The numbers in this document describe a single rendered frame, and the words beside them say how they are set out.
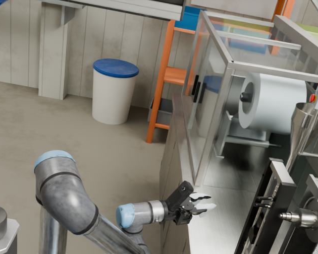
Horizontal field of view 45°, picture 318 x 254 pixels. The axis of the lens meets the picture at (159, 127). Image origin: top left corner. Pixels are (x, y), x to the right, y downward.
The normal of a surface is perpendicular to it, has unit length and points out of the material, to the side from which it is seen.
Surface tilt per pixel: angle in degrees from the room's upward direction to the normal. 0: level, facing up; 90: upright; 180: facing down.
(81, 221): 74
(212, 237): 0
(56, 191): 45
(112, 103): 94
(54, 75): 90
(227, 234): 0
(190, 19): 90
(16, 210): 0
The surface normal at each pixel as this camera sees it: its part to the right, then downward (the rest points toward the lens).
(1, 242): 0.18, -0.87
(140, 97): -0.05, 0.46
